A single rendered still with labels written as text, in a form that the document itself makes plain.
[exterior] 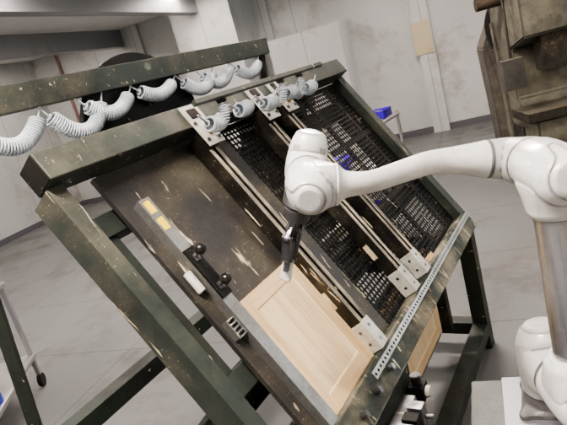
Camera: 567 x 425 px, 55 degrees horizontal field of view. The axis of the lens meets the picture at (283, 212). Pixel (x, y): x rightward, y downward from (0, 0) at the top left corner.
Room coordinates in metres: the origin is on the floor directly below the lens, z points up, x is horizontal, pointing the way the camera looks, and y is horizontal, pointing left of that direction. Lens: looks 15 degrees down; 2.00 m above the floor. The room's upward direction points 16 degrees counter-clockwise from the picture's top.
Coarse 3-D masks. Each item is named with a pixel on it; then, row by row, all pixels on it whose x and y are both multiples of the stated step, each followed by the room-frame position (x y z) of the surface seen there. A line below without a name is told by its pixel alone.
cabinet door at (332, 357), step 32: (256, 288) 1.76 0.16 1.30; (288, 288) 1.85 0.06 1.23; (256, 320) 1.65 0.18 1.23; (288, 320) 1.73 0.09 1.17; (320, 320) 1.81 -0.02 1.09; (288, 352) 1.62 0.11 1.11; (320, 352) 1.70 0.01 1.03; (352, 352) 1.78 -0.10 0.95; (320, 384) 1.59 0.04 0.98; (352, 384) 1.67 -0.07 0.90
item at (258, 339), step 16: (144, 208) 1.73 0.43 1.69; (160, 224) 1.72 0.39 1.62; (176, 240) 1.70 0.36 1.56; (176, 256) 1.69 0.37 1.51; (192, 272) 1.67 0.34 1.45; (208, 288) 1.64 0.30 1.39; (224, 304) 1.62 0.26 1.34; (240, 304) 1.64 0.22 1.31; (240, 320) 1.59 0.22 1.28; (256, 336) 1.58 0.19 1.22; (272, 352) 1.56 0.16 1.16; (272, 368) 1.56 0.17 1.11; (288, 368) 1.55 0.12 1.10; (288, 384) 1.53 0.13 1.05; (304, 384) 1.54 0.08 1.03; (304, 400) 1.51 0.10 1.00; (320, 400) 1.52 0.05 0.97; (320, 416) 1.49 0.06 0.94; (336, 416) 1.51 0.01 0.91
